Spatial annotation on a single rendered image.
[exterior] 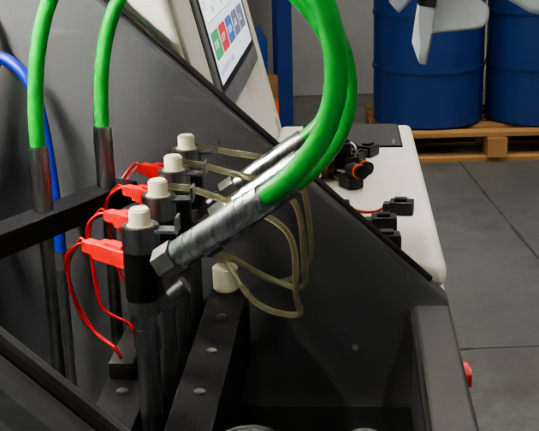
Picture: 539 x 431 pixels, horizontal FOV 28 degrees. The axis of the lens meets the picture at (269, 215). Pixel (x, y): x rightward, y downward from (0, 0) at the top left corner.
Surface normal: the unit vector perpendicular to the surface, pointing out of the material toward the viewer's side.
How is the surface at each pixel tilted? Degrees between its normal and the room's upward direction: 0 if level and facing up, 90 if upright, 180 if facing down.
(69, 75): 90
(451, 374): 0
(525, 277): 0
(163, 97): 90
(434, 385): 0
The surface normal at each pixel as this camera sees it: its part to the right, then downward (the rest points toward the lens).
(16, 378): 0.66, -0.70
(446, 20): -0.19, 0.25
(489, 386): -0.03, -0.96
